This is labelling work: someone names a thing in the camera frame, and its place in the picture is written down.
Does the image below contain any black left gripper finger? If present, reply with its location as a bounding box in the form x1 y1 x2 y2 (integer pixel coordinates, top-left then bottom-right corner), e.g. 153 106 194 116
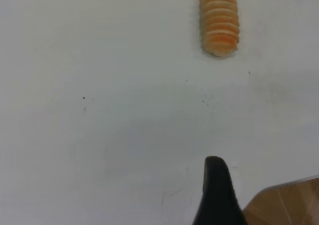
193 156 248 225

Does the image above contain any striped orange bread roll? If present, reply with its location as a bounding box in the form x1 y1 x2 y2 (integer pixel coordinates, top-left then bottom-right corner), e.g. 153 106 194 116
199 0 241 58

